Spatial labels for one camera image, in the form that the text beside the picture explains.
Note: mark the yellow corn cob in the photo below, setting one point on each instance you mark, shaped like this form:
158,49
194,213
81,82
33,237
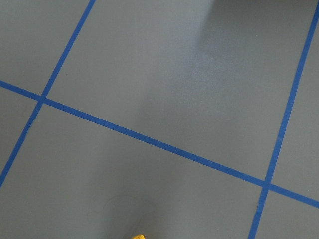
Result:
140,236

